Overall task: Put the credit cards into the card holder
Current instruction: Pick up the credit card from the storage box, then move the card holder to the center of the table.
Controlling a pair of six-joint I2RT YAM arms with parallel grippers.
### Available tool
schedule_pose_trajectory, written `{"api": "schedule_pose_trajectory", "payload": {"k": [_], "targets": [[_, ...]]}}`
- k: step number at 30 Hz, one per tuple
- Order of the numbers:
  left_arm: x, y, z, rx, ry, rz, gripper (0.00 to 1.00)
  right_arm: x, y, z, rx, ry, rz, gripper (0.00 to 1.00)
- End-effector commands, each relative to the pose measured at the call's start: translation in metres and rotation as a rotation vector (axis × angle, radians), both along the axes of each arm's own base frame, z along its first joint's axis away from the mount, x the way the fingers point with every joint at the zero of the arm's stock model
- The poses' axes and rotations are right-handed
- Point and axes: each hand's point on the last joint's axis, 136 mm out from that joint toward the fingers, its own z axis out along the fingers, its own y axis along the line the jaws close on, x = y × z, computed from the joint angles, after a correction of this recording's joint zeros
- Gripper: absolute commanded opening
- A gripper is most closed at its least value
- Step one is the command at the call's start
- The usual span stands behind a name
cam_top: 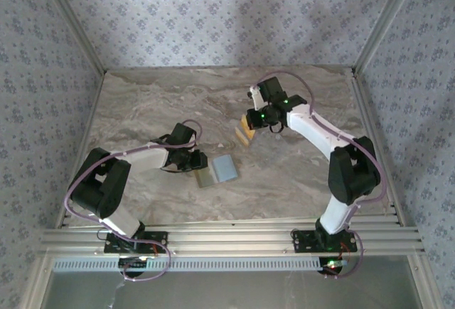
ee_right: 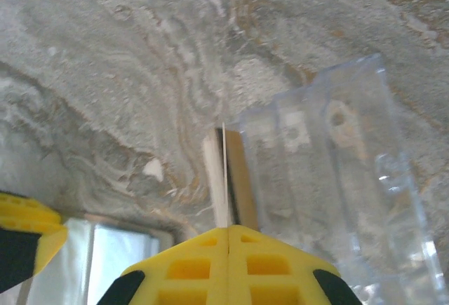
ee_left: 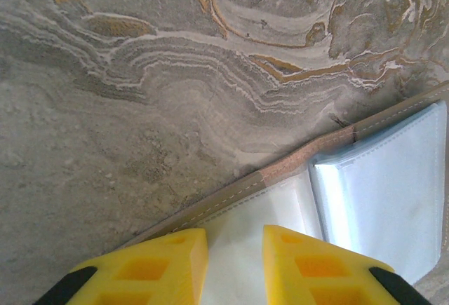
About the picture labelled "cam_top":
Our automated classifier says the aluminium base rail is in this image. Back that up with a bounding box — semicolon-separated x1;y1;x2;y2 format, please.
37;218;427;257

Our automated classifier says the black controller board green light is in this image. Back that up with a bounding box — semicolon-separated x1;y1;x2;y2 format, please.
318;257;348;278

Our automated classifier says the yellow sponge block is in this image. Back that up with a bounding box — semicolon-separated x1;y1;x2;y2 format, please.
240;115;257;140

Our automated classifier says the aluminium side rail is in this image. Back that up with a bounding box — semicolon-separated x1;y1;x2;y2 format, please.
55;69;107;230
350;70;406;227

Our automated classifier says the grey slotted cable duct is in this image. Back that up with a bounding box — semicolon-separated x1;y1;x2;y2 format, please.
52;256;323;273

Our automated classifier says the aluminium corner post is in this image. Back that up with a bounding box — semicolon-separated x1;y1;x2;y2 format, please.
351;0;424;74
37;0;107;75

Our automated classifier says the aluminium frame leg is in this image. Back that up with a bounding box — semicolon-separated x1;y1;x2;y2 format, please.
21;255;54;309
407;255;441;309

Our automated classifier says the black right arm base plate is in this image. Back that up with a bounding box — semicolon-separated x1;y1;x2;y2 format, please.
290;229;358;255

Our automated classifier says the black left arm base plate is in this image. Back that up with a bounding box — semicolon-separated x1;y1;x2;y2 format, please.
103;230;169;254

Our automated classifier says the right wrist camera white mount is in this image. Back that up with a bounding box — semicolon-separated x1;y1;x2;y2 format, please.
247;86;264;111

